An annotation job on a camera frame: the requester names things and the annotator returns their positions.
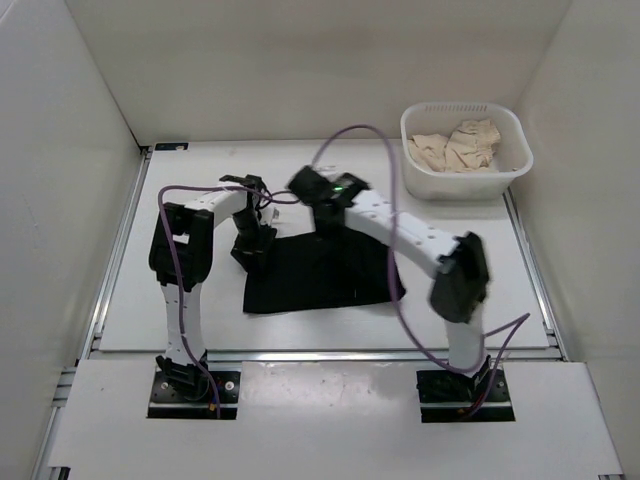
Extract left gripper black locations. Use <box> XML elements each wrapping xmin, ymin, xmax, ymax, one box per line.
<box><xmin>230</xmin><ymin>209</ymin><xmax>277</xmax><ymax>271</ymax></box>

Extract black trousers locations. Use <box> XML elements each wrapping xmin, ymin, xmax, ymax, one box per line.
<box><xmin>231</xmin><ymin>230</ymin><xmax>391</xmax><ymax>315</ymax></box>

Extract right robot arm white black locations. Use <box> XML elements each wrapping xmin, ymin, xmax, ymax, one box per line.
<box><xmin>288</xmin><ymin>166</ymin><xmax>490</xmax><ymax>400</ymax></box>

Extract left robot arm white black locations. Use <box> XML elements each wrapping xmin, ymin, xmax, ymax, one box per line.
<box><xmin>149</xmin><ymin>175</ymin><xmax>277</xmax><ymax>410</ymax></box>

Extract beige trousers in basket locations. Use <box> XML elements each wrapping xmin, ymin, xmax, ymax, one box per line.
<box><xmin>408</xmin><ymin>119</ymin><xmax>501</xmax><ymax>173</ymax></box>

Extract black label sticker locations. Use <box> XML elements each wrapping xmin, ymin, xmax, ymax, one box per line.
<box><xmin>154</xmin><ymin>142</ymin><xmax>189</xmax><ymax>151</ymax></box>

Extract white plastic basket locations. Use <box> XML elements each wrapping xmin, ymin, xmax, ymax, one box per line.
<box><xmin>400</xmin><ymin>102</ymin><xmax>534</xmax><ymax>201</ymax></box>

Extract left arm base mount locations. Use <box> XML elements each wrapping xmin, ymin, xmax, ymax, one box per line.
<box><xmin>147</xmin><ymin>367</ymin><xmax>241</xmax><ymax>420</ymax></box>

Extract aluminium frame rail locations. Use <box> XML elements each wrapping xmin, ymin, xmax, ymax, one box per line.
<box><xmin>29</xmin><ymin>144</ymin><xmax>626</xmax><ymax>480</ymax></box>

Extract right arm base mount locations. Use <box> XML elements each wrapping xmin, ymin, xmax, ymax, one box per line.
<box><xmin>416</xmin><ymin>364</ymin><xmax>515</xmax><ymax>424</ymax></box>

